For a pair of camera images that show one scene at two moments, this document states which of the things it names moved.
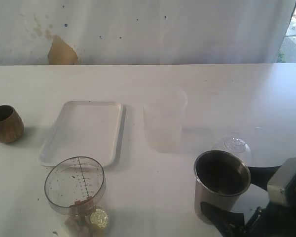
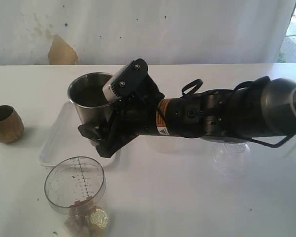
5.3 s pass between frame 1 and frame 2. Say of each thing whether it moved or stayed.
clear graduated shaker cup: stayed
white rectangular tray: stayed
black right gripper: moved
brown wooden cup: stayed
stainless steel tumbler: moved
